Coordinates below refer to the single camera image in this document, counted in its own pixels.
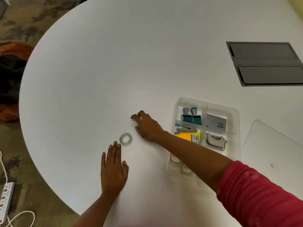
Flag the person's right hand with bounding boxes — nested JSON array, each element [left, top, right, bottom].
[[131, 110, 166, 143]]

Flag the dark table cable hatch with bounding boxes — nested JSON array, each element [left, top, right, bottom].
[[226, 41, 303, 87]]

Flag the grey hole punch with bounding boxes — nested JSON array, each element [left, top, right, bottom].
[[205, 132, 228, 151]]

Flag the translucent plastic tray lid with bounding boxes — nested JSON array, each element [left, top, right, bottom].
[[240, 119, 303, 199]]

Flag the grey handled stamp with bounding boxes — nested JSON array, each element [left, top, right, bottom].
[[180, 107, 192, 124]]

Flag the orange and black bag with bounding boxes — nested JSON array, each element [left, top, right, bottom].
[[0, 42, 34, 123]]

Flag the person's right forearm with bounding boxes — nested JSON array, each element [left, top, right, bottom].
[[155, 131, 235, 193]]

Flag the clear plastic organizer tray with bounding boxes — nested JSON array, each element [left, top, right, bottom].
[[166, 97, 241, 181]]

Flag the person's left forearm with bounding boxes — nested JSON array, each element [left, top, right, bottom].
[[72, 191, 121, 227]]

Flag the teal handled stamp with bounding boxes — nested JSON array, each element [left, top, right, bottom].
[[190, 107, 202, 126]]

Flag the orange sticky note pad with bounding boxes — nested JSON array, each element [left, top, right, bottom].
[[175, 132, 193, 142]]

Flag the white power cable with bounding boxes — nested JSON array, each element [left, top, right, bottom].
[[0, 150, 36, 227]]

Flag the silver stapler with blue ends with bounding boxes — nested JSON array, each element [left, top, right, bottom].
[[174, 123, 198, 135]]

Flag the person's left hand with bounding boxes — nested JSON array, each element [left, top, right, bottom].
[[100, 141, 130, 195]]

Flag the clear tape roll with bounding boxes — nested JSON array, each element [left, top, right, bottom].
[[119, 132, 133, 146]]

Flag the grey card box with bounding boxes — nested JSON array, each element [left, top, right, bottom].
[[206, 113, 227, 132]]

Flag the red sleeve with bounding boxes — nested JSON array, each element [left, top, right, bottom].
[[216, 160, 303, 227]]

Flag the white power strip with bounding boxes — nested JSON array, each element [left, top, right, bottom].
[[0, 182, 16, 225]]

